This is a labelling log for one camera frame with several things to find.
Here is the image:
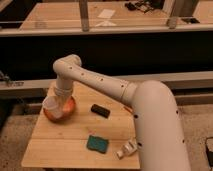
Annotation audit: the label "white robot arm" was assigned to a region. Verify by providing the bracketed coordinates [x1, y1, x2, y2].
[53, 55, 191, 171]

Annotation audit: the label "orange ceramic bowl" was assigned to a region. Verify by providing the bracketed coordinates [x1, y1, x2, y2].
[50, 96, 75, 122]

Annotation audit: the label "small black block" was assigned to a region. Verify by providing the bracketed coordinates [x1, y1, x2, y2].
[91, 104, 110, 118]

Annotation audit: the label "orange marker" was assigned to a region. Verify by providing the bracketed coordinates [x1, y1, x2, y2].
[124, 106, 133, 114]

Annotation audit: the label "green sponge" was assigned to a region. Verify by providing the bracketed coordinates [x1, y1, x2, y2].
[86, 135, 109, 154]

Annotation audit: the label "white paper sheet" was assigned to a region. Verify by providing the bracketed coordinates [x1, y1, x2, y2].
[98, 9, 115, 19]

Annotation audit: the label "grey metal post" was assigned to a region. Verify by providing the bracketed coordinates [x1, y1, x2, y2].
[167, 0, 185, 29]
[79, 0, 89, 32]

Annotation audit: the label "black cables and devices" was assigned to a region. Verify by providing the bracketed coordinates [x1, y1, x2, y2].
[124, 0, 165, 14]

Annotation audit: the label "grey metal post right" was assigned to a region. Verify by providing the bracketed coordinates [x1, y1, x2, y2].
[167, 0, 185, 29]

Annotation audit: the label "metal clamp on rail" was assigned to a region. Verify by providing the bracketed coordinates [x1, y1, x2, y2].
[0, 70, 24, 87]

